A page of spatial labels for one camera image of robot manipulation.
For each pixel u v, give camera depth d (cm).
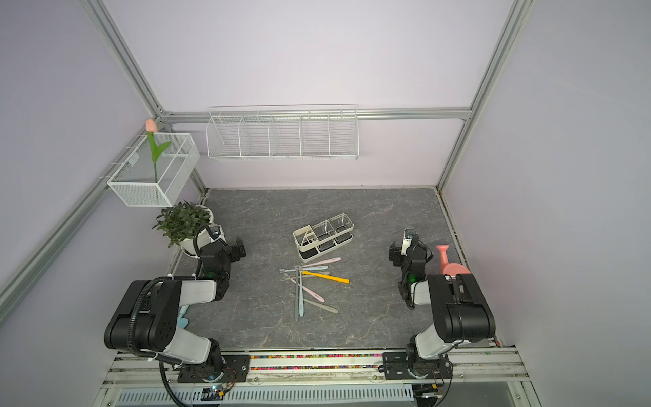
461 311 45
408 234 81
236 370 73
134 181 74
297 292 87
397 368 73
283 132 100
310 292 89
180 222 88
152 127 85
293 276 92
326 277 91
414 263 71
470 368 75
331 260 97
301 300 86
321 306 85
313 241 90
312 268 94
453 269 82
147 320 45
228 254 77
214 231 80
